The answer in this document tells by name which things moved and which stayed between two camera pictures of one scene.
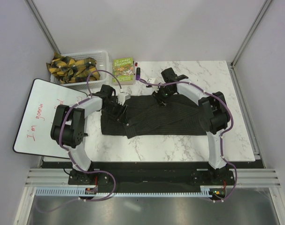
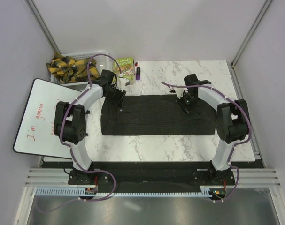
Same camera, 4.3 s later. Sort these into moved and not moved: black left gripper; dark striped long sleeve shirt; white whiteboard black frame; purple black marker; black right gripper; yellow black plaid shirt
Moved: black right gripper; black left gripper
Not moved: dark striped long sleeve shirt; yellow black plaid shirt; white whiteboard black frame; purple black marker
